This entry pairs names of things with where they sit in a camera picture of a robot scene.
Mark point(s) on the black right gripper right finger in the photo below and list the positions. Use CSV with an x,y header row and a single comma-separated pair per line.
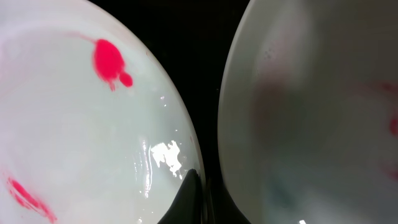
x,y
220,207

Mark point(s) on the round black tray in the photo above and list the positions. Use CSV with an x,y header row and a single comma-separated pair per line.
x,y
191,40

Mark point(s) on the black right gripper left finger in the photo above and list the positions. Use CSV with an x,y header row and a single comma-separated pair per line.
x,y
186,206

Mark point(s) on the pale green plate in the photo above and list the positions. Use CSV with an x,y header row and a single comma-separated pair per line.
x,y
92,128
307,123

